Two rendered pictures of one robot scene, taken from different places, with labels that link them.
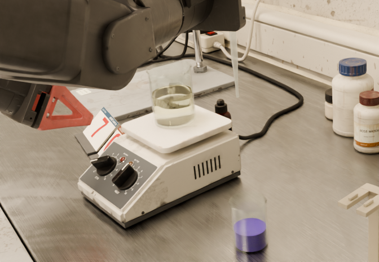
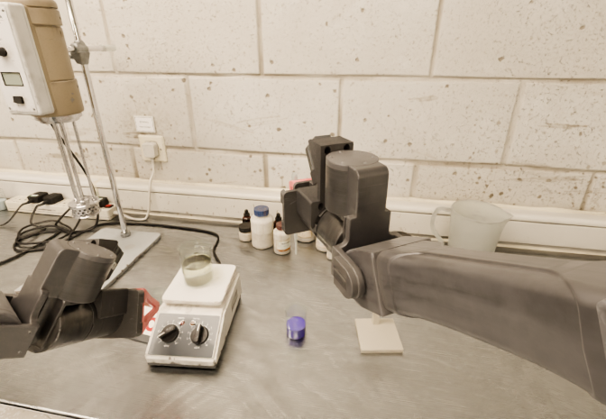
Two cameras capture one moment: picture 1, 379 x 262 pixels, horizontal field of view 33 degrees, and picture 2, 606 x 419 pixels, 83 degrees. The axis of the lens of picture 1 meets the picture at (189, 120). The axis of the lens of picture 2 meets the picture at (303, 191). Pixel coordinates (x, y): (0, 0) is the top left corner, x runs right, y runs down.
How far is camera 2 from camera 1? 0.48 m
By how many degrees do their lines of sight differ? 48
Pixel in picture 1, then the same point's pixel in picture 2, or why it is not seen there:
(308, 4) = (190, 177)
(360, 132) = (281, 245)
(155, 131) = (196, 292)
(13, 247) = not seen: outside the picture
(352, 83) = (266, 220)
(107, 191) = (187, 350)
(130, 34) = not seen: hidden behind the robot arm
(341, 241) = (331, 306)
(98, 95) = not seen: hidden behind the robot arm
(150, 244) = (244, 368)
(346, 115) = (265, 237)
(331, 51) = (220, 202)
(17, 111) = (117, 329)
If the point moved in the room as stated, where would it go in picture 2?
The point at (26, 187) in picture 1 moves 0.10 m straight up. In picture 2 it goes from (84, 388) to (68, 345)
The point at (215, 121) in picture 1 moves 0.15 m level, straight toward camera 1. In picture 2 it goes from (225, 269) to (276, 300)
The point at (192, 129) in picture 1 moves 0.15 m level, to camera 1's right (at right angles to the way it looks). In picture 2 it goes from (219, 280) to (269, 248)
